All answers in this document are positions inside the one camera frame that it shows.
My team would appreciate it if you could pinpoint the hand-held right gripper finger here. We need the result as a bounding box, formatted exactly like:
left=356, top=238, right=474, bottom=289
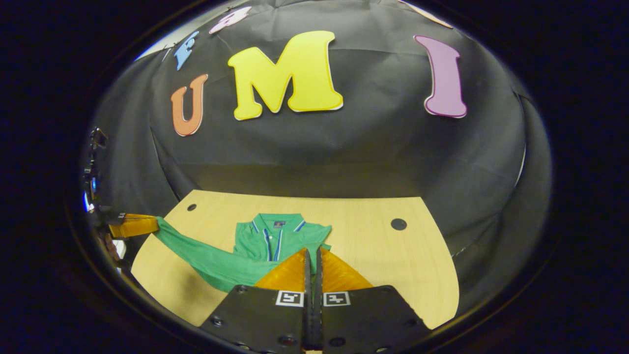
left=314, top=246, right=434, bottom=354
left=200, top=247, right=312, bottom=354

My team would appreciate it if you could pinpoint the green T-shirt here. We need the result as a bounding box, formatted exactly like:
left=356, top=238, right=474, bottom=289
left=153, top=212, right=333, bottom=294

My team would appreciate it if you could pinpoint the black backdrop cloth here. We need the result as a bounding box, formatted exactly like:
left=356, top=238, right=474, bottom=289
left=86, top=0, right=553, bottom=315

